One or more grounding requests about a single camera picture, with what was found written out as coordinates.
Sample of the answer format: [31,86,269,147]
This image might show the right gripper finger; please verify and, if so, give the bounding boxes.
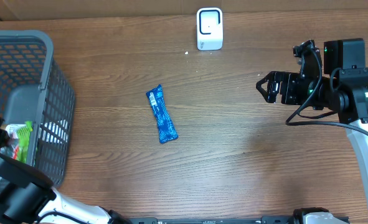
[256,79,278,103]
[256,71,280,89]

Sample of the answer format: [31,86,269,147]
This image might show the blue snack bar wrapper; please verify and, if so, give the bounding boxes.
[146,85,179,144]

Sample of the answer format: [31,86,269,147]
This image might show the green snack bag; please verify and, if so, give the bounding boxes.
[0,121,33,163]

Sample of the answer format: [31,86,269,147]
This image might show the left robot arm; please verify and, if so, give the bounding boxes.
[0,118,129,224]

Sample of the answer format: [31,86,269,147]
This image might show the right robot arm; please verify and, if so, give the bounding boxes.
[256,38,368,209]

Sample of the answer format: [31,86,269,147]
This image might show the grey plastic basket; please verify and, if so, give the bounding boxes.
[0,30,75,187]

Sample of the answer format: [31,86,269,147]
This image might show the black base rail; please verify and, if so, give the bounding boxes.
[118,207,350,224]

